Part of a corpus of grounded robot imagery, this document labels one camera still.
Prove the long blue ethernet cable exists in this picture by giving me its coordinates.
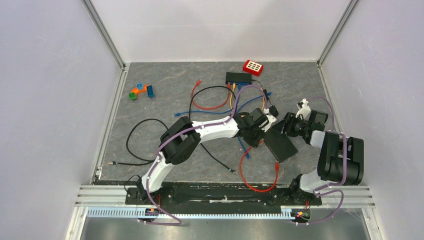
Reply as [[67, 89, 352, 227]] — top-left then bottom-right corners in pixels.
[[173, 84, 243, 118]]

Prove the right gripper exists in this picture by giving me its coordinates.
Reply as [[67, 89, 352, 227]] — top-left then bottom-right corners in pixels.
[[271, 112, 310, 138]]

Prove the yellow ethernet cable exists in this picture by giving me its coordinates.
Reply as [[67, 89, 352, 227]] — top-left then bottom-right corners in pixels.
[[229, 83, 267, 114]]

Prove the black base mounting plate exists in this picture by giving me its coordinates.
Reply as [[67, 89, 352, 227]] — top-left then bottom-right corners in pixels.
[[124, 182, 322, 215]]

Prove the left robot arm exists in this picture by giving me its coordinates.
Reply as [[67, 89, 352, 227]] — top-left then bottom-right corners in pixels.
[[136, 108, 277, 204]]

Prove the black network switch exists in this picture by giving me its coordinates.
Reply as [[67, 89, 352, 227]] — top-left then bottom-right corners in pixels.
[[225, 72, 252, 85]]

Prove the red ethernet cable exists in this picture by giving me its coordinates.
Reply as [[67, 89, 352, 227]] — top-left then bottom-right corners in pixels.
[[190, 79, 232, 111], [238, 140, 281, 194]]

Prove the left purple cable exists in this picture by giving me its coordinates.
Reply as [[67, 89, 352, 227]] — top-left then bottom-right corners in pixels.
[[145, 84, 269, 226]]

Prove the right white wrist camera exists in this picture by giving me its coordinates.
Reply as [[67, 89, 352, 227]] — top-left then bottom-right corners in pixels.
[[295, 98, 312, 119]]

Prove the colourful toy block chain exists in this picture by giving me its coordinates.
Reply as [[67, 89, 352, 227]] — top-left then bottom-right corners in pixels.
[[129, 82, 156, 101]]

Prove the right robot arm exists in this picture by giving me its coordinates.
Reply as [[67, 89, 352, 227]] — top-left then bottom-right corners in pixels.
[[264, 110, 365, 204]]

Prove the red keypad box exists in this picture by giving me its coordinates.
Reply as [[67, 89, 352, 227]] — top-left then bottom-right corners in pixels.
[[242, 60, 264, 77]]

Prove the long black cable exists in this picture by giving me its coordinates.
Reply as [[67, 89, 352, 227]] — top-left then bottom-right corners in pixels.
[[188, 86, 239, 175]]

